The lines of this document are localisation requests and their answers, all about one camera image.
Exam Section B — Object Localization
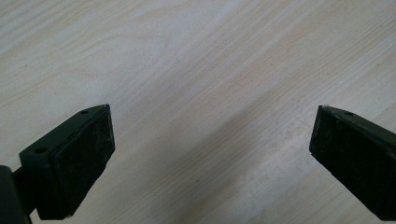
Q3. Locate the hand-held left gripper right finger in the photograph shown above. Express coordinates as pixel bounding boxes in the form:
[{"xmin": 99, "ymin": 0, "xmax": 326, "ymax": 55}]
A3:
[{"xmin": 308, "ymin": 105, "xmax": 396, "ymax": 222}]

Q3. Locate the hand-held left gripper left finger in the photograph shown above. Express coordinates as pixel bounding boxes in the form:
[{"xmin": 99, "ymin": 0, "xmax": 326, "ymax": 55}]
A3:
[{"xmin": 11, "ymin": 104, "xmax": 116, "ymax": 221}]

